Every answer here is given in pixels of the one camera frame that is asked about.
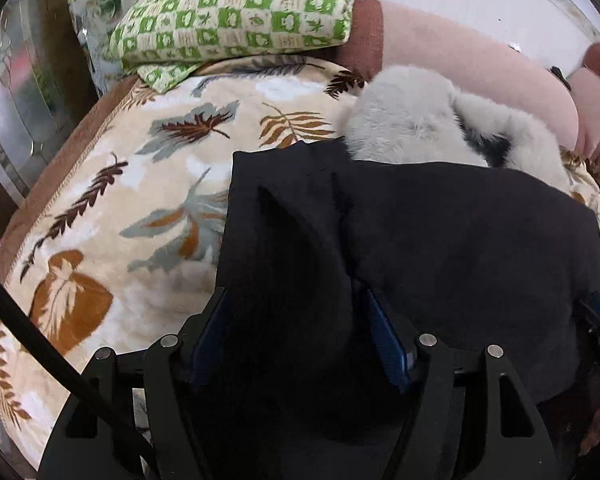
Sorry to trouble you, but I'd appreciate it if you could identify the person's right hand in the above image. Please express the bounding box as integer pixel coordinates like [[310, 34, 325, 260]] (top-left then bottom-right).
[[580, 390, 600, 458]]

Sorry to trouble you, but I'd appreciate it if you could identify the silver green patterned pillow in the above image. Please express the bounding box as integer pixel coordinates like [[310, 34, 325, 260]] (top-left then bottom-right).
[[67, 0, 128, 98]]

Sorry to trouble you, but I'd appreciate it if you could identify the green checked pillow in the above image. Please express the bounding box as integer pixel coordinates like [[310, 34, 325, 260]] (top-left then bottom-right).
[[102, 0, 366, 95]]

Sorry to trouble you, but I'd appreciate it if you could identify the grey furry coat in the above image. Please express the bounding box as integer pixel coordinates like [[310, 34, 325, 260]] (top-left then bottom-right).
[[342, 65, 573, 193]]

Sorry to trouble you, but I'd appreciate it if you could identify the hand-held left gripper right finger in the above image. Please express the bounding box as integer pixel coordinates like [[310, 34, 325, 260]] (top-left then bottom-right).
[[359, 285, 566, 480]]

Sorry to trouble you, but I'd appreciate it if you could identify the long pink bolster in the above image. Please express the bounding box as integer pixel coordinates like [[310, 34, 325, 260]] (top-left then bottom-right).
[[336, 0, 581, 153]]

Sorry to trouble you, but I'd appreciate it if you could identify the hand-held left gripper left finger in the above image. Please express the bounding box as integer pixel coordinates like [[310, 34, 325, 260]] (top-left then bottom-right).
[[40, 287, 231, 480]]

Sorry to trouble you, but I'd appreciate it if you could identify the leaf print blanket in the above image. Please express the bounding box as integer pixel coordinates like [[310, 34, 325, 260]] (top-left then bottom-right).
[[0, 55, 600, 456]]

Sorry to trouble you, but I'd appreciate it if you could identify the pink cushion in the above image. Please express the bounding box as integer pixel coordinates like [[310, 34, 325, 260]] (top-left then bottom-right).
[[565, 42, 600, 161]]

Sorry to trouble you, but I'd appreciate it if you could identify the etched glass panel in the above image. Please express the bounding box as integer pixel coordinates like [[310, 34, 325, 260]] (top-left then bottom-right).
[[0, 0, 88, 198]]

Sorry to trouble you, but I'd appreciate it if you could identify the black garment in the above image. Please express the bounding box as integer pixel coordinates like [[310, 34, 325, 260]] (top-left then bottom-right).
[[180, 137, 600, 480]]

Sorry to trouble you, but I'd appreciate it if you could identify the black cable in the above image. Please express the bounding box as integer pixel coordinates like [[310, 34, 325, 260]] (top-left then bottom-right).
[[0, 260, 158, 471]]

